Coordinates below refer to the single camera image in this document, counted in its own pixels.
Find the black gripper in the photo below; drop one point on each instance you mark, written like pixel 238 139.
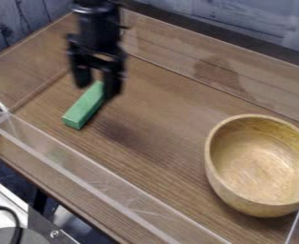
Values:
pixel 99 36

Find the green rectangular block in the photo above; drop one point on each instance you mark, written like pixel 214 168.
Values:
pixel 84 108

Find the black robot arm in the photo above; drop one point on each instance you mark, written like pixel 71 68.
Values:
pixel 92 2

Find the brown wooden bowl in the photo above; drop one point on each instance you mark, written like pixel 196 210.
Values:
pixel 251 164

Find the clear acrylic front barrier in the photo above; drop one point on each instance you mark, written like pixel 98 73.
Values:
pixel 98 195

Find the black table leg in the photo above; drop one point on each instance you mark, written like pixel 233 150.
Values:
pixel 40 201

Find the grey metal bracket with screw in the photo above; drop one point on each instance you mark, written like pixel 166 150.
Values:
pixel 44 232

